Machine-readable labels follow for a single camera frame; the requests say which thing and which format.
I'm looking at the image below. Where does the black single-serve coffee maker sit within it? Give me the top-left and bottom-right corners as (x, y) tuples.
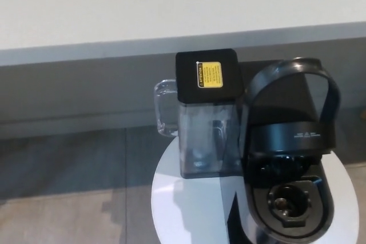
(238, 57), (344, 242)

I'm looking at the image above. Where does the black tank lid yellow sticker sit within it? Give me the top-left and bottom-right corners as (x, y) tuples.
(175, 49), (245, 105)

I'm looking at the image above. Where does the clear plastic water tank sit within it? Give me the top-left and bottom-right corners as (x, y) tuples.
(154, 79), (247, 180)

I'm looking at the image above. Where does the round white side table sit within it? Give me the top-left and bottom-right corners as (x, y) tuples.
(150, 138), (360, 244)

